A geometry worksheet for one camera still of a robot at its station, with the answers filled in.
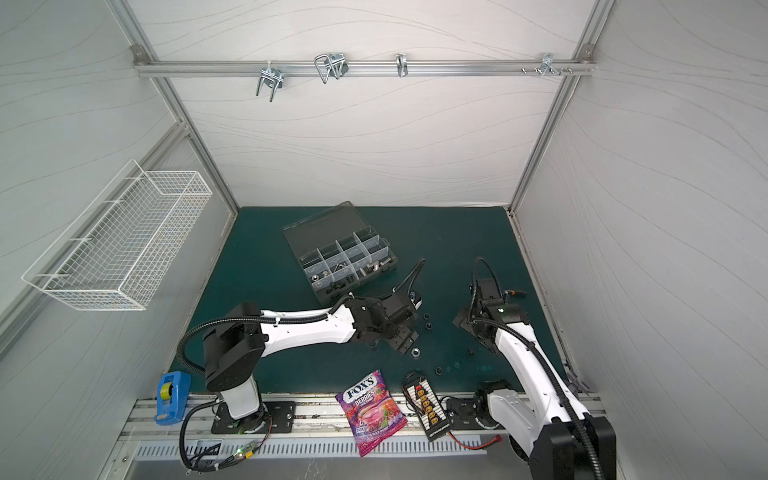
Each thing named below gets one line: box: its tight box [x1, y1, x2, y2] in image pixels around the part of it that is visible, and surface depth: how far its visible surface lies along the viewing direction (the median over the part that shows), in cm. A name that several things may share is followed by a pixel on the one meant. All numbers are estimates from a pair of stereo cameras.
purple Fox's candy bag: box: [335, 369, 409, 458], surface depth 74 cm
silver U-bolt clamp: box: [256, 60, 284, 102], surface depth 80 cm
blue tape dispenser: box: [154, 371, 192, 426], surface depth 75 cm
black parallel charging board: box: [402, 372, 452, 442], surface depth 75 cm
